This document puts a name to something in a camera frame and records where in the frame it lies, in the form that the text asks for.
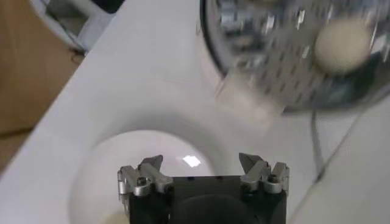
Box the stainless steel steamer basket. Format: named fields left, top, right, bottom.
left=199, top=0, right=390, bottom=112

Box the black cooker power cord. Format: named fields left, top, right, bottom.
left=310, top=110, right=326, bottom=183

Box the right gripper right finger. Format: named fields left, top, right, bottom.
left=238, top=152, right=290, bottom=195

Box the white round plate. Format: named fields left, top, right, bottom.
left=68, top=130, right=220, bottom=224

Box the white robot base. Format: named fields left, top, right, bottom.
left=29, top=0, right=126, bottom=54

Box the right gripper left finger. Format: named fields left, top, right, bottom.
left=117, top=154, right=174, bottom=197

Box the white steamed baozi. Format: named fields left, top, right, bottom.
left=313, top=18, right=373, bottom=75

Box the steel steamer pot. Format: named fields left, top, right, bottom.
left=194, top=18, right=390, bottom=122

